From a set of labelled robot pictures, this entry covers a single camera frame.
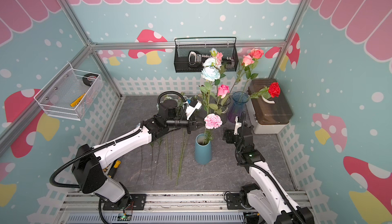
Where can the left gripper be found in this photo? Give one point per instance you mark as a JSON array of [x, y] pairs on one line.
[[193, 125]]

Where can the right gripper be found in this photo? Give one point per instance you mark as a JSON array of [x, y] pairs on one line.
[[226, 132]]

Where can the teal ceramic vase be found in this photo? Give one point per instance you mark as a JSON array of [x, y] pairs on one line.
[[203, 150]]

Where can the pale blue flower stem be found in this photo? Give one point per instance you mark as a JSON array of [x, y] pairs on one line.
[[183, 148]]

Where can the purple glass vase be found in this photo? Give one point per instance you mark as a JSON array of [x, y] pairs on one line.
[[239, 101]]

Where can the single blue flower stem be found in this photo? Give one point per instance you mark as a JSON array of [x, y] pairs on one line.
[[142, 149]]

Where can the flowers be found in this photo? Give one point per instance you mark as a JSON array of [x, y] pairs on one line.
[[169, 155]]

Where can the clear glass vase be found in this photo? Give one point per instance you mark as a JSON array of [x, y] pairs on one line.
[[225, 109]]

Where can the double blue carnation stem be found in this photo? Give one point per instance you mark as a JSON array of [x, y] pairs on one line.
[[155, 147]]

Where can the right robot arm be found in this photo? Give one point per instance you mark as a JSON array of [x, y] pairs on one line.
[[266, 196]]

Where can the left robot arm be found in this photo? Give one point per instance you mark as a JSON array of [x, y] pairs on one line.
[[85, 172]]

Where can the pink carnation stem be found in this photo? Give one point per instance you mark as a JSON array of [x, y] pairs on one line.
[[212, 121]]

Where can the magenta rose stem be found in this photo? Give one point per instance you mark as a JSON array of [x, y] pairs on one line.
[[222, 92]]

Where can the brown lid storage box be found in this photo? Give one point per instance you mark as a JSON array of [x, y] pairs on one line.
[[267, 116]]

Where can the bit set tool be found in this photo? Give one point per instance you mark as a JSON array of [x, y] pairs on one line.
[[214, 59]]

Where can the red rose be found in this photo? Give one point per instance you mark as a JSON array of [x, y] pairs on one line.
[[273, 91]]

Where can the pink roses stem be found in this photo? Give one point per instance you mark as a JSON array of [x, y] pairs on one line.
[[245, 68]]

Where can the coral pink rose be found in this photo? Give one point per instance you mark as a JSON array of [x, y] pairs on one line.
[[257, 55]]

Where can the black tape roll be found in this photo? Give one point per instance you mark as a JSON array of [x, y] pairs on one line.
[[89, 79]]

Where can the yellow tool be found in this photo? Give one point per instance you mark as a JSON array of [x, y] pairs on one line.
[[77, 101]]

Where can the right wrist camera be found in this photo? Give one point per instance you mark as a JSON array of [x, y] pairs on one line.
[[238, 124]]

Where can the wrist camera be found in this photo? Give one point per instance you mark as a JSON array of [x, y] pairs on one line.
[[193, 105], [238, 124]]

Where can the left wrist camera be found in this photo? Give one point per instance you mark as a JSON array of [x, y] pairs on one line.
[[193, 105]]

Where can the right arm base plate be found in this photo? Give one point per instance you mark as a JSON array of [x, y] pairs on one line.
[[235, 201]]

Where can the black wire basket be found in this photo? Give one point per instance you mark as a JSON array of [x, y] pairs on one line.
[[203, 45]]

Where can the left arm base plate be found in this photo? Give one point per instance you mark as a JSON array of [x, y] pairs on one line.
[[128, 202]]

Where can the white wire basket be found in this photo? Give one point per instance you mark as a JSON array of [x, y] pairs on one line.
[[55, 98]]

